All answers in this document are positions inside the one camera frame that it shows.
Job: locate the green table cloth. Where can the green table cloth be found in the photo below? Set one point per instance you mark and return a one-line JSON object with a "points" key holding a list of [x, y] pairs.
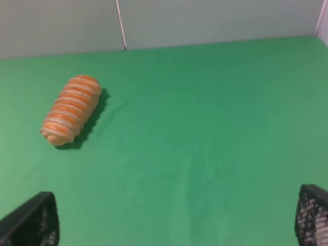
{"points": [[198, 145]]}

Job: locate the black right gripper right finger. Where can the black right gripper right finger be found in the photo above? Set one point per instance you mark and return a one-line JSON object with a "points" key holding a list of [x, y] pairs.
{"points": [[311, 216]]}

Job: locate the orange striped bread roll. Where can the orange striped bread roll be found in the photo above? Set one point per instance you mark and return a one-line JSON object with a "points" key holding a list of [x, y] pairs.
{"points": [[71, 110]]}

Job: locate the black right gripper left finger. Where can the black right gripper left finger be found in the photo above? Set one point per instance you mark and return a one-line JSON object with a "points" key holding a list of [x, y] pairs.
{"points": [[35, 222]]}

